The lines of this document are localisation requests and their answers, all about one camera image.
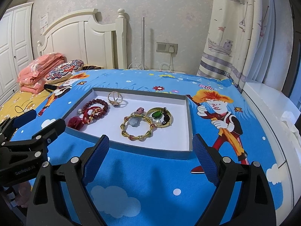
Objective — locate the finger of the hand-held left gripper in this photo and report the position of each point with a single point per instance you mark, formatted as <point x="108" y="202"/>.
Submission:
<point x="51" y="129"/>
<point x="23" y="119"/>

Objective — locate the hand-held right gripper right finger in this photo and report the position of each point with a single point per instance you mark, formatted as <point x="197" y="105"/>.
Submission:
<point x="207" y="160"/>

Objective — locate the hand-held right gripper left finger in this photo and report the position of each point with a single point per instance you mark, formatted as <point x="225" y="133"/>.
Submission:
<point x="97" y="160"/>

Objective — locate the pearl earring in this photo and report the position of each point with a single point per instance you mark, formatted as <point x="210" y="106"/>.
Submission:
<point x="80" y="111"/>

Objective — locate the grey shallow box tray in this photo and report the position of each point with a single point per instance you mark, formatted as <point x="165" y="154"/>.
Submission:
<point x="169" y="139"/>

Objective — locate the gold bamboo-joint bangle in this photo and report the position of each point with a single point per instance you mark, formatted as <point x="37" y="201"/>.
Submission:
<point x="136" y="138"/>

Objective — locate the black brooch with pearl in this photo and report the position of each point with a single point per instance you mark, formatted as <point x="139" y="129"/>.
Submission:
<point x="165" y="119"/>

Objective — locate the green stone pendant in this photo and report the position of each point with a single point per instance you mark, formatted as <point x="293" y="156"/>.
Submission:
<point x="156" y="115"/>

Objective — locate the plain gold bangle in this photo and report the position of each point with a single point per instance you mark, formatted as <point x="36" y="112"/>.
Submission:
<point x="155" y="109"/>

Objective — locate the yellow floral bedsheet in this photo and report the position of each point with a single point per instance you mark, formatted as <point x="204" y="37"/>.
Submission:
<point x="14" y="103"/>

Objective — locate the pink folded quilt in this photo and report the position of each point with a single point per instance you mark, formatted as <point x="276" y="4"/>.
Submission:
<point x="35" y="73"/>

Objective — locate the blue cartoon printed cloth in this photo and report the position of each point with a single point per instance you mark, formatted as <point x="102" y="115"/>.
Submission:
<point x="145" y="183"/>

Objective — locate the round patterned cushion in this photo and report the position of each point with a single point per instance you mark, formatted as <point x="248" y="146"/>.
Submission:
<point x="63" y="71"/>

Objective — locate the white wardrobe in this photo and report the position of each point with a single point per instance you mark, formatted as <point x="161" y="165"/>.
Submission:
<point x="16" y="47"/>

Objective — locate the white windowsill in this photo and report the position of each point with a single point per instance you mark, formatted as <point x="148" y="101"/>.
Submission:
<point x="265" y="103"/>

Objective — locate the white crumpled tissue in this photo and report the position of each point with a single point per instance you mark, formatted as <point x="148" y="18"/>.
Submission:
<point x="291" y="122"/>

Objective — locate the white bed headboard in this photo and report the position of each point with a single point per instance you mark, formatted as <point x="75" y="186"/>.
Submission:
<point x="77" y="37"/>

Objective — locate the white charger plug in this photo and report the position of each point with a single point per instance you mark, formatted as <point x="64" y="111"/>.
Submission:
<point x="172" y="49"/>

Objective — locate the thin white pole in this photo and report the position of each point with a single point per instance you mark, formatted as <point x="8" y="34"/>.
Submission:
<point x="142" y="42"/>

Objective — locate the ship print curtain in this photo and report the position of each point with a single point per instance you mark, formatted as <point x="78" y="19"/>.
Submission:
<point x="230" y="28"/>

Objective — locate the paper notice on wall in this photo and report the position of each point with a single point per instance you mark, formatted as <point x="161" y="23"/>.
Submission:
<point x="44" y="22"/>

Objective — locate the wall socket panel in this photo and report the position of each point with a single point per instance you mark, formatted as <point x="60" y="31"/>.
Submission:
<point x="161" y="47"/>

